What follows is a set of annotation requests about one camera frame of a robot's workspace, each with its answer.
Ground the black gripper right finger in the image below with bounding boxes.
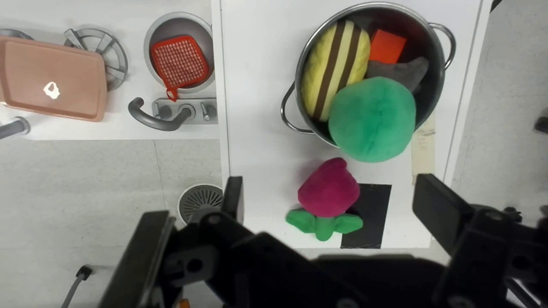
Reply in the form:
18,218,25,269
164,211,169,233
412,173,548,308

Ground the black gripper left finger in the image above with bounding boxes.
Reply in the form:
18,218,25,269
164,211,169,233
99,175,253,308

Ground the pink tulip plush toy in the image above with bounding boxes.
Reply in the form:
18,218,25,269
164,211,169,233
284,158,364,243

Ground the green round plush toy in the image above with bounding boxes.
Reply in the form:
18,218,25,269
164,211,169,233
327,76,417,165

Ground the grey toy faucet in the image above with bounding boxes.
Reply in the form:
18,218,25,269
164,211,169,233
126,96,219,134

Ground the silver metal pot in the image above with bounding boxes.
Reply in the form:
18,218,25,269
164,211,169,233
279,2,458,151

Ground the orange mesh pot holder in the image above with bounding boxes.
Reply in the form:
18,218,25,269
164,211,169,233
148,33,210,103

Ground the white toy kitchen set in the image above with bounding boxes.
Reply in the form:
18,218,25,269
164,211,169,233
0,0,493,254

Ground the orange red toy block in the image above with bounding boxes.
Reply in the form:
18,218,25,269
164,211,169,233
368,30,407,66

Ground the yellow brown striped plush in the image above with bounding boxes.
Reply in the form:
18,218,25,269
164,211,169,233
299,19,373,124

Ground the grey round floor drain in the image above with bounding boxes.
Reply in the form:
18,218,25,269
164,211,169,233
176,184,226,225

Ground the black stove plate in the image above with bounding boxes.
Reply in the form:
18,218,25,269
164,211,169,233
340,184,393,250

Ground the pink plastic tray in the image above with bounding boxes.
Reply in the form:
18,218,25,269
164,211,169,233
0,36,109,124

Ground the grey floor cable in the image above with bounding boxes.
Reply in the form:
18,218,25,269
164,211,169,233
58,264,92,308

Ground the grey round handle object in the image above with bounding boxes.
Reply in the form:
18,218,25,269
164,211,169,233
0,117,30,141

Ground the grey cloth with white cord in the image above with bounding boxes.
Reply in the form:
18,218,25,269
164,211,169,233
366,57,431,93

